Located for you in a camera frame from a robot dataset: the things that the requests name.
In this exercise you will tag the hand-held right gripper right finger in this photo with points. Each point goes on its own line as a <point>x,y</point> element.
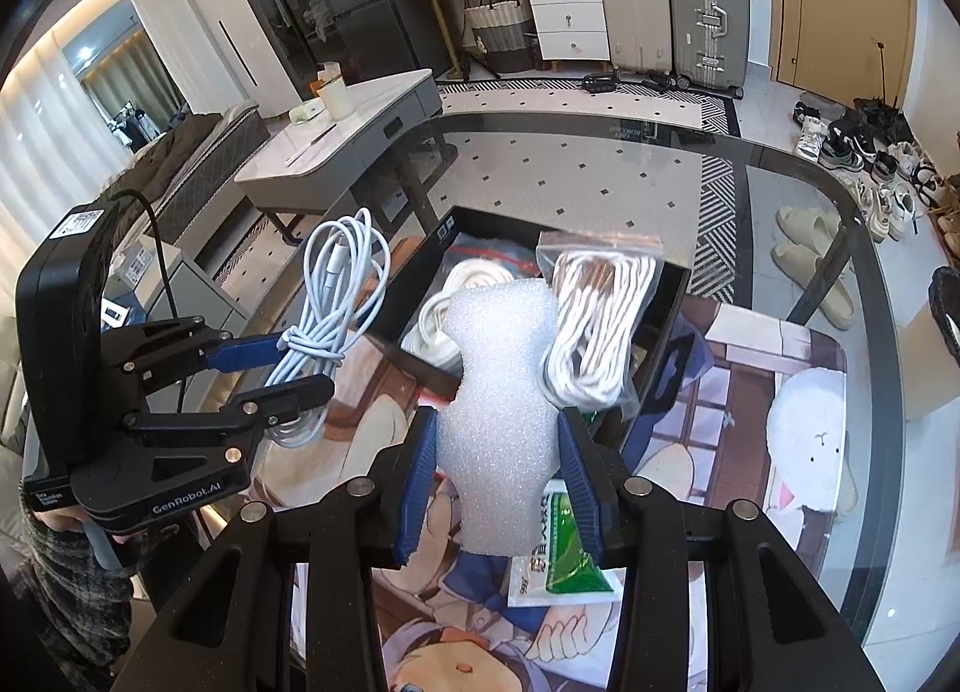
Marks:
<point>585,489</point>

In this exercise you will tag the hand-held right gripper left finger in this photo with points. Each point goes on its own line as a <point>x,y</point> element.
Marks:
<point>416,489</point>

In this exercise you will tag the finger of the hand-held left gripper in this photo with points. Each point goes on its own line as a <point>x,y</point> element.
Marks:
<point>292,392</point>
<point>240,354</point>

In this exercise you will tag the white foam piece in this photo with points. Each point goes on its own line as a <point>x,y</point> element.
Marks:
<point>495,399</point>

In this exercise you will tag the black cardboard box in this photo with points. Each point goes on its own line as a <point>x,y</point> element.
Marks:
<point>409,272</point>

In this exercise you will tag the person's left forearm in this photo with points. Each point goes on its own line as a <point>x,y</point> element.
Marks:
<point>67,602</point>

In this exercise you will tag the white green medicine packet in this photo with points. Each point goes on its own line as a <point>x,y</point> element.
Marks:
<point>555,557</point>

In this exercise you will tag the printed cartoon mat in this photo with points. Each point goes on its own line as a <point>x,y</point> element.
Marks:
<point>750,377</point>

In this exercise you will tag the bed with dark blanket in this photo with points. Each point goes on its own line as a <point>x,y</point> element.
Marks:
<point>202,152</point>

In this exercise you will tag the grey white low cabinet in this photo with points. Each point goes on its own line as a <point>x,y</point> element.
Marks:
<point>337,144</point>

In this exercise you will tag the small white green box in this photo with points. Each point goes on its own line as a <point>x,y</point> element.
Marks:
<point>307,113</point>

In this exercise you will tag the cream cylinder cup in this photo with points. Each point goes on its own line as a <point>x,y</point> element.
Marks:
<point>335,95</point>

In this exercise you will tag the black white patterned rug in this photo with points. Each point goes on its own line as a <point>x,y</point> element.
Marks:
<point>712,197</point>

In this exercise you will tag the white wardrobe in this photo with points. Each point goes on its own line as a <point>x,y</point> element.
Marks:
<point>180,24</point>

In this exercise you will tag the beige trash bin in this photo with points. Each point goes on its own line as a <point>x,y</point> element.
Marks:
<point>937,362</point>

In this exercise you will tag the black hair tool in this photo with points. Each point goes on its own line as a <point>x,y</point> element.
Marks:
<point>622,80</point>

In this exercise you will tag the woven basket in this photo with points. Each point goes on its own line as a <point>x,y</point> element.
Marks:
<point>499,32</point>

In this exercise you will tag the pile of shoes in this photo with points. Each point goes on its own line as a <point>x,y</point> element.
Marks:
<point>885,167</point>

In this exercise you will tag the white vanity desk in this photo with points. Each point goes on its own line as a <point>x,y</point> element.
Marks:
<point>570,9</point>

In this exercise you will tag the black umbrella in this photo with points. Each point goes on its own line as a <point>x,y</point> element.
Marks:
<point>877,110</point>

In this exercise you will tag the silver suitcase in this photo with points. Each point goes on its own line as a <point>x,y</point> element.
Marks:
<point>709,17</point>

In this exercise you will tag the beige suitcase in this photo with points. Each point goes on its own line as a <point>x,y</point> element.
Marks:
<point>630,2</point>

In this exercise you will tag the tan wooden door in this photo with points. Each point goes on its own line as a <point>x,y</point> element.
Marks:
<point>847,9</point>

